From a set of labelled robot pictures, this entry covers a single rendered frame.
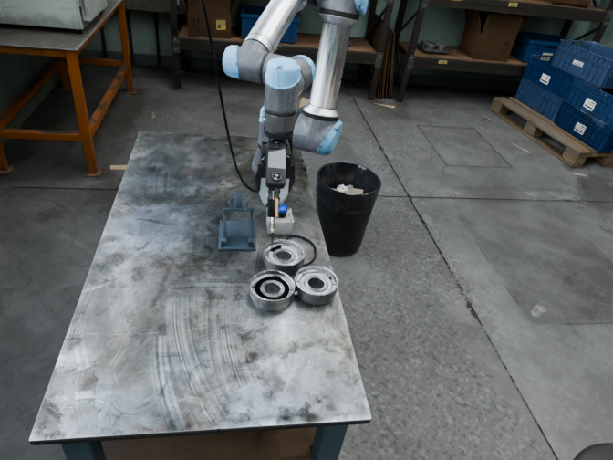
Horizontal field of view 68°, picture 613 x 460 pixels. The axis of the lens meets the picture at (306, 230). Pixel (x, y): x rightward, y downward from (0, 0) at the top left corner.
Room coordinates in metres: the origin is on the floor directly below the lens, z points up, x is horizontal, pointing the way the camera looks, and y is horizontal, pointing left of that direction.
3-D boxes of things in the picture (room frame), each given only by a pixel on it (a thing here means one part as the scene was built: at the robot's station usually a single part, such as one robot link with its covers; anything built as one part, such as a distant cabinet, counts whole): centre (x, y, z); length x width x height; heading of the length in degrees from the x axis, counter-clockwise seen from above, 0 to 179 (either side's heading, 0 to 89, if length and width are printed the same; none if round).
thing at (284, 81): (1.01, 0.10, 1.23); 0.09 x 0.08 x 0.11; 167
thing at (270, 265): (0.91, 0.05, 0.82); 0.10 x 0.10 x 0.04
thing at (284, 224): (1.07, 0.08, 0.82); 0.08 x 0.07 x 0.05; 12
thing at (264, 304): (0.78, 0.06, 0.82); 0.10 x 0.10 x 0.04
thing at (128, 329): (1.02, 0.25, 0.79); 1.20 x 0.60 x 0.02; 12
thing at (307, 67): (1.11, 0.09, 1.23); 0.11 x 0.11 x 0.08; 77
